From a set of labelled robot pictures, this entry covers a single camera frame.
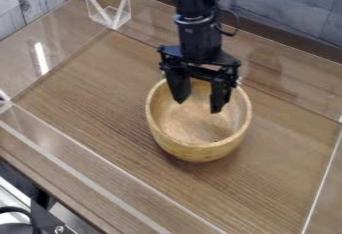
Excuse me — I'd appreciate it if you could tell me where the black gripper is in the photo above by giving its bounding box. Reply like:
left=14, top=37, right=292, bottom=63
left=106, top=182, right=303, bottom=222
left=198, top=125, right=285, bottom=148
left=157, top=45, right=240, bottom=114

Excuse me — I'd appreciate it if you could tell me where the wooden bowl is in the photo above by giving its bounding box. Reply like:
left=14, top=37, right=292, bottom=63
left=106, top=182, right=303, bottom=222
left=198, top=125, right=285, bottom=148
left=145, top=80, right=252, bottom=162

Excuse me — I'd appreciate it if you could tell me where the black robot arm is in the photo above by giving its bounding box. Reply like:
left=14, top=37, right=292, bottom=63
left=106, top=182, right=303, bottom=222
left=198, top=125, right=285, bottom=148
left=157, top=0, right=240, bottom=114

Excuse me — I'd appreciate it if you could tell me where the clear acrylic tray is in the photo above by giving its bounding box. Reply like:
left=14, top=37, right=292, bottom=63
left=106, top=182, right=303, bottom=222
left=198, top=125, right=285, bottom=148
left=0, top=0, right=342, bottom=234

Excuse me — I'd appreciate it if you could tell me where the clear acrylic corner bracket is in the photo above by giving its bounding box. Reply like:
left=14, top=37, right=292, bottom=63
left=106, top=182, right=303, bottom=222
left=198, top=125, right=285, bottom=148
left=85, top=0, right=130, bottom=30

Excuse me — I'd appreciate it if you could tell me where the black metal mount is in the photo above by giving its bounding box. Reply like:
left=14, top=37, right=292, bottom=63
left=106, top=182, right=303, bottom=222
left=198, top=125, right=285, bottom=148
left=30, top=199, right=77, bottom=234

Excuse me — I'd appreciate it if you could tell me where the black cable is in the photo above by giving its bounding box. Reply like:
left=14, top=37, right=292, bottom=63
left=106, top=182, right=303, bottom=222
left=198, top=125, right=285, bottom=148
left=0, top=206, right=41, bottom=226

